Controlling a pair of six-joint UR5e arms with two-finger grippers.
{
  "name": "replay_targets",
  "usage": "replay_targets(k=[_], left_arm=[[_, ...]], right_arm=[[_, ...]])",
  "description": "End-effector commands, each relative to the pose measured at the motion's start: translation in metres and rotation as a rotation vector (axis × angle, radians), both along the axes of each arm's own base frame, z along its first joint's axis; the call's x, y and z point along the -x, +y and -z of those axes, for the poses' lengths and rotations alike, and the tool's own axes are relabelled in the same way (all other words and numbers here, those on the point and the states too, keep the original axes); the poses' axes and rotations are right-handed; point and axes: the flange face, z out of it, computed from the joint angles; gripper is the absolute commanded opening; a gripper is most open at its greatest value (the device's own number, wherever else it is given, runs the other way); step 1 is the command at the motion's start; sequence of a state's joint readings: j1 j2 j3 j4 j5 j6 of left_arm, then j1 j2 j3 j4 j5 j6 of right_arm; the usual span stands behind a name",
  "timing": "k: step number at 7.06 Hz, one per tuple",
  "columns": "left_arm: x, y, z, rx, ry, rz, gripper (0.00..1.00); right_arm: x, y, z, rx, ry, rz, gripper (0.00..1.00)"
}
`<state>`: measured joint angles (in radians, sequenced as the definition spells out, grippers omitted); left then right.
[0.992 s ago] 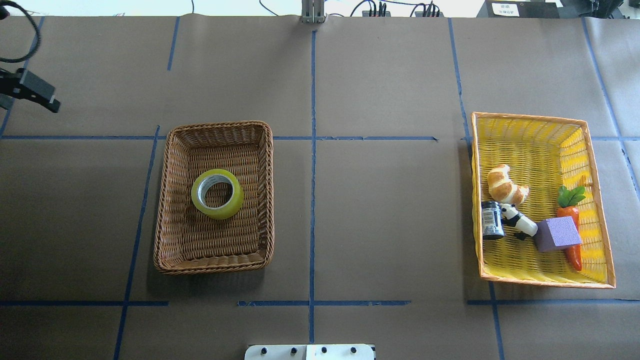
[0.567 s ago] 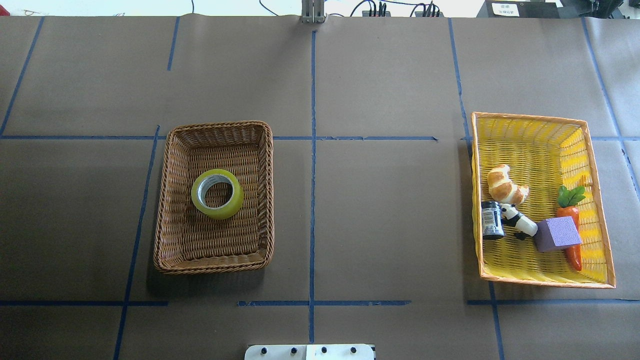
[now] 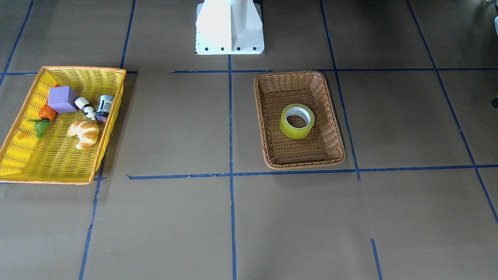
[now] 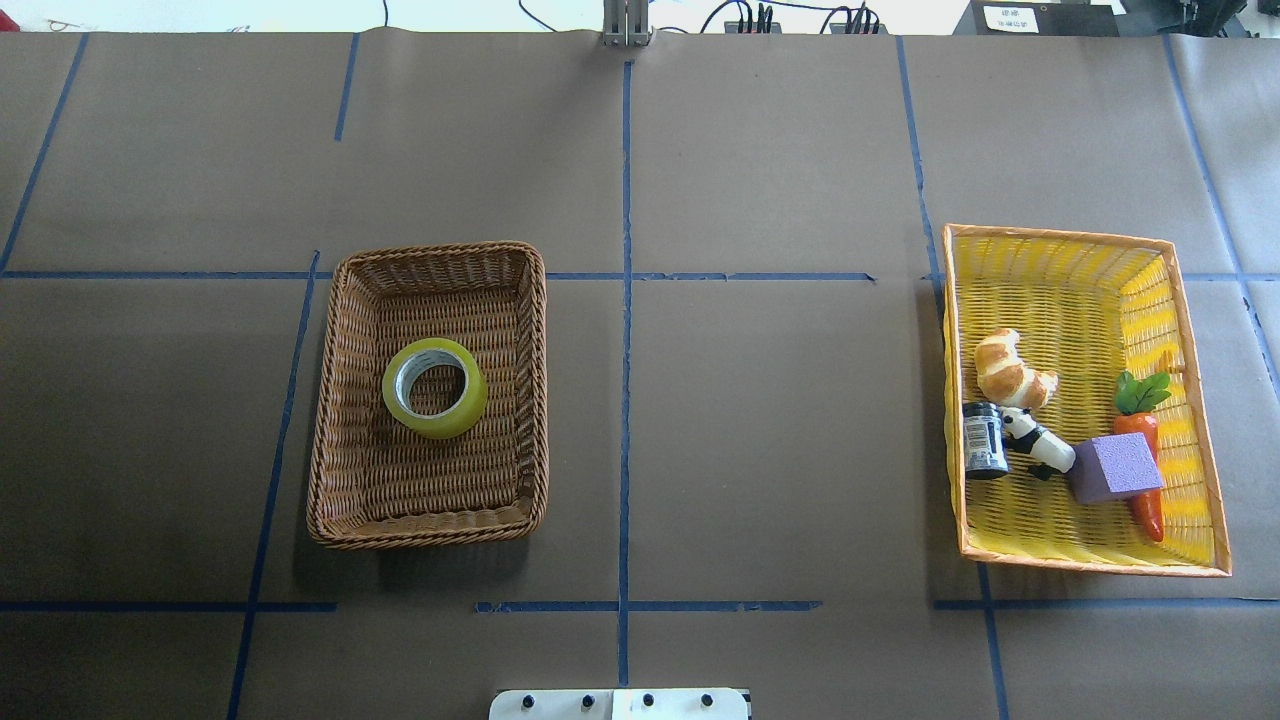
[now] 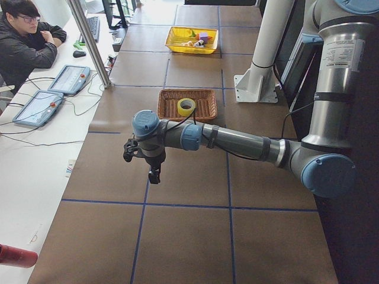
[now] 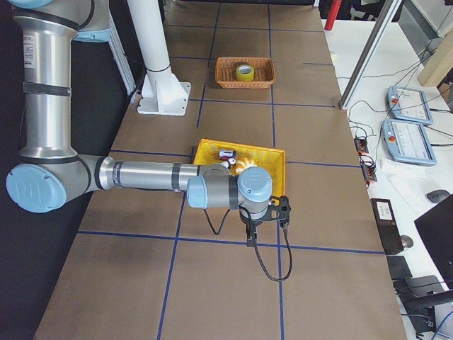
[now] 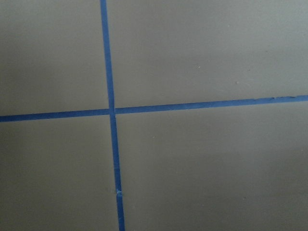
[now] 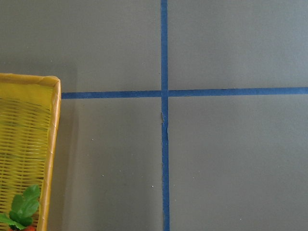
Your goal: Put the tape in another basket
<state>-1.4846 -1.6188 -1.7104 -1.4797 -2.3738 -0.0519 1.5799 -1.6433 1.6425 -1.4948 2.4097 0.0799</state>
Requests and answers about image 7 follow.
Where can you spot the blue tape line vertical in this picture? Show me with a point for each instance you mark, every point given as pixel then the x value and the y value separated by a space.
pixel 112 116

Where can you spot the blue tape line horizontal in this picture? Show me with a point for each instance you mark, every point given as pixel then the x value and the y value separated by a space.
pixel 153 108

